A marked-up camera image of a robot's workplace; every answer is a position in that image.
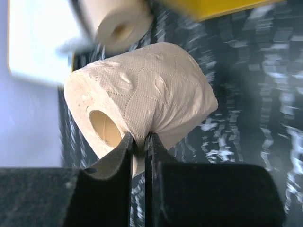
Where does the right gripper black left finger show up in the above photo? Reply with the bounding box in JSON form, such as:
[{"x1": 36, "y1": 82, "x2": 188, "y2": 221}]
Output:
[{"x1": 0, "y1": 133, "x2": 133, "y2": 227}]

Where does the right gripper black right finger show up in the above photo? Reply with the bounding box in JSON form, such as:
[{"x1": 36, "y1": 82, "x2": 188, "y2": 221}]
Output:
[{"x1": 145, "y1": 133, "x2": 285, "y2": 227}]

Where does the brown roll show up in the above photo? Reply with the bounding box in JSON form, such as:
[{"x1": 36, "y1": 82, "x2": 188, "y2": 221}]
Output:
[
  {"x1": 64, "y1": 42, "x2": 218, "y2": 175},
  {"x1": 78, "y1": 0, "x2": 153, "y2": 53}
]

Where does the yellow shelf unit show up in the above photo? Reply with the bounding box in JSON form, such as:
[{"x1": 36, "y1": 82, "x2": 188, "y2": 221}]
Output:
[{"x1": 162, "y1": 0, "x2": 276, "y2": 21}]

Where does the small whiteboard wooden frame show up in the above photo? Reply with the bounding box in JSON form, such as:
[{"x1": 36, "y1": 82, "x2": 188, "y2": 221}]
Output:
[{"x1": 7, "y1": 0, "x2": 94, "y2": 87}]

